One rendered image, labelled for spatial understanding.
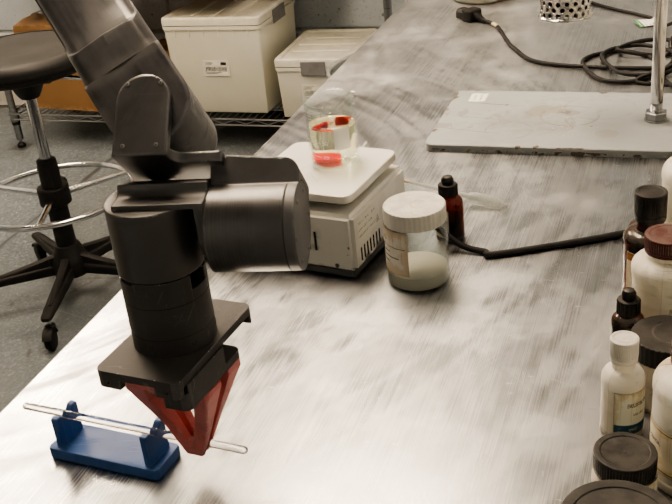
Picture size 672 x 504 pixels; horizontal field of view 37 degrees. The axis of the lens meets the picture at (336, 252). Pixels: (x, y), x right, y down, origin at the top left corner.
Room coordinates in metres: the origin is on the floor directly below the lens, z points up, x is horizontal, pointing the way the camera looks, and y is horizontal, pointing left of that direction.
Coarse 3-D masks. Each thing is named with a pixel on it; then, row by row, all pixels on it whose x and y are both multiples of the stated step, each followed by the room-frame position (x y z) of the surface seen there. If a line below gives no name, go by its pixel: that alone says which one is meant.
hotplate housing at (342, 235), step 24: (384, 192) 0.93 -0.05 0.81; (312, 216) 0.88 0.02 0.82; (336, 216) 0.87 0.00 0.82; (360, 216) 0.88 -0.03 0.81; (312, 240) 0.88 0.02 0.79; (336, 240) 0.87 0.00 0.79; (360, 240) 0.87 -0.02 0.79; (312, 264) 0.89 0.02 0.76; (336, 264) 0.87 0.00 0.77; (360, 264) 0.87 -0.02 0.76
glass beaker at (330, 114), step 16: (304, 96) 0.94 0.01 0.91; (320, 96) 0.98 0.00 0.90; (336, 96) 0.97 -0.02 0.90; (352, 96) 0.96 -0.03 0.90; (320, 112) 0.93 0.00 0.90; (336, 112) 0.93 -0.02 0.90; (352, 112) 0.94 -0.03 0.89; (320, 128) 0.93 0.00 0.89; (336, 128) 0.93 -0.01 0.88; (352, 128) 0.94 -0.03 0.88; (320, 144) 0.93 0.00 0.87; (336, 144) 0.93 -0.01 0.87; (352, 144) 0.94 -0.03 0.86; (320, 160) 0.93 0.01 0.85; (336, 160) 0.93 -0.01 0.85; (352, 160) 0.93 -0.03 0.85
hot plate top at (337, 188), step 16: (304, 144) 1.01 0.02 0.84; (304, 160) 0.97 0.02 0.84; (368, 160) 0.95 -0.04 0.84; (384, 160) 0.95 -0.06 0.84; (304, 176) 0.93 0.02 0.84; (320, 176) 0.92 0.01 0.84; (336, 176) 0.92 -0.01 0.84; (352, 176) 0.92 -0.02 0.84; (368, 176) 0.91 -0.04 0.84; (320, 192) 0.89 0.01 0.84; (336, 192) 0.88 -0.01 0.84; (352, 192) 0.88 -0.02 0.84
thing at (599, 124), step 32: (480, 96) 1.32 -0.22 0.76; (512, 96) 1.31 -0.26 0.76; (544, 96) 1.30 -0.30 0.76; (576, 96) 1.28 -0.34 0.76; (608, 96) 1.27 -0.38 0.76; (640, 96) 1.26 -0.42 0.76; (448, 128) 1.22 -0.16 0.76; (480, 128) 1.20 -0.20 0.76; (512, 128) 1.19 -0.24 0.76; (544, 128) 1.18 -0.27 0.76; (576, 128) 1.17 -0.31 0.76; (608, 128) 1.16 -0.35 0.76; (640, 128) 1.15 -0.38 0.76
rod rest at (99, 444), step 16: (64, 432) 0.64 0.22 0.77; (80, 432) 0.65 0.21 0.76; (96, 432) 0.65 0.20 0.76; (112, 432) 0.65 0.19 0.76; (64, 448) 0.63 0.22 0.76; (80, 448) 0.63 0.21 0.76; (96, 448) 0.63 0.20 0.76; (112, 448) 0.63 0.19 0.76; (128, 448) 0.63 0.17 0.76; (144, 448) 0.60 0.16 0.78; (160, 448) 0.61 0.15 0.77; (176, 448) 0.62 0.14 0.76; (96, 464) 0.62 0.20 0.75; (112, 464) 0.61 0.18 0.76; (128, 464) 0.61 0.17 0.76; (144, 464) 0.60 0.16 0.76; (160, 464) 0.60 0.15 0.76
